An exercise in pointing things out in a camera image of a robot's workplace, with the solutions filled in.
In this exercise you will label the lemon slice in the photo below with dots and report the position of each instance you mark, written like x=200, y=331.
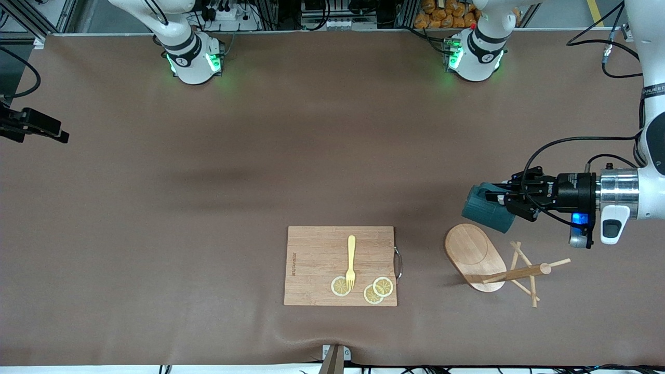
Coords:
x=337, y=287
x=371, y=297
x=383, y=286

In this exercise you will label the aluminium frame post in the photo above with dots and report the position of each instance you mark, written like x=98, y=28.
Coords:
x=39, y=21

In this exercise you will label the white power strip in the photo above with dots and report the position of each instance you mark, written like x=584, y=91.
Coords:
x=228, y=15

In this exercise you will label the grey electrical box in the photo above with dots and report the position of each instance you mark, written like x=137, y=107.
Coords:
x=337, y=18

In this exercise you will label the wooden cup rack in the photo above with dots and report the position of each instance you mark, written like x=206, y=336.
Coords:
x=467, y=249

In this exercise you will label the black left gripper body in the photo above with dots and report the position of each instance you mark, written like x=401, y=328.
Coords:
x=574, y=191

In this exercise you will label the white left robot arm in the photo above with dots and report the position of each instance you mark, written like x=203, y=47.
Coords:
x=644, y=192

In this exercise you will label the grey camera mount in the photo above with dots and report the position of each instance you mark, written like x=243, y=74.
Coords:
x=335, y=358

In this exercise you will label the wooden cutting board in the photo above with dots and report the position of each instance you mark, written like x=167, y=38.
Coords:
x=317, y=259

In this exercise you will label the teal cup yellow inside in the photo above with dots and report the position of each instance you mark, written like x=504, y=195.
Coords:
x=480, y=213

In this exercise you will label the brown table mat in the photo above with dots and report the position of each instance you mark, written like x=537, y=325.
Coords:
x=260, y=130

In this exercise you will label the yellow plastic fork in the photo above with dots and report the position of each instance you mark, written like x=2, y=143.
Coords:
x=351, y=254

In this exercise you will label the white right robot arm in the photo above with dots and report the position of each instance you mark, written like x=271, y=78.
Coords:
x=192, y=62

